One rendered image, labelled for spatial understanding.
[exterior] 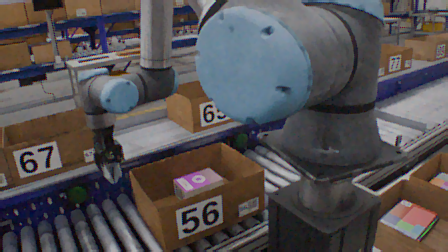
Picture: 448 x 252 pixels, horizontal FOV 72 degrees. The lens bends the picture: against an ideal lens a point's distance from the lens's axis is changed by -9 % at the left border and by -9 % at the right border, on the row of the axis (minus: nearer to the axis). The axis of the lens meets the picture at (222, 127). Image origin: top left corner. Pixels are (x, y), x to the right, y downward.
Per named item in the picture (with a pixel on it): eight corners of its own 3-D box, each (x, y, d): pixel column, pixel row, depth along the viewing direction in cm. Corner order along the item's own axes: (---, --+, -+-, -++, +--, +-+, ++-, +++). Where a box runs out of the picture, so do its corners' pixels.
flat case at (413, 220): (437, 217, 101) (438, 213, 101) (412, 246, 91) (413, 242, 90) (399, 201, 111) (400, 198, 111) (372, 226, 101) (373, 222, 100)
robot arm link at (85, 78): (83, 75, 87) (70, 71, 94) (92, 118, 92) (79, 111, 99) (114, 67, 93) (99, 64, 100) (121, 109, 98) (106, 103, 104)
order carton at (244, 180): (165, 253, 102) (157, 209, 96) (136, 209, 126) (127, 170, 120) (266, 209, 120) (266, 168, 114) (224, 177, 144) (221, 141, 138)
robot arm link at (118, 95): (144, 74, 86) (122, 70, 95) (104, 83, 79) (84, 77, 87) (148, 109, 90) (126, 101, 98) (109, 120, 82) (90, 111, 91)
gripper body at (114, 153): (102, 169, 99) (94, 132, 94) (95, 159, 105) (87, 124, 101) (126, 162, 102) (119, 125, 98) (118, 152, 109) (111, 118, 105)
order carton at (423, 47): (433, 62, 270) (435, 42, 264) (402, 57, 293) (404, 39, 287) (451, 56, 289) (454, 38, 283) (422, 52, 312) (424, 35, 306)
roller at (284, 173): (318, 204, 129) (319, 193, 127) (241, 158, 170) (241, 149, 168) (327, 199, 131) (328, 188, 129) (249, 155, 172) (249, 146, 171)
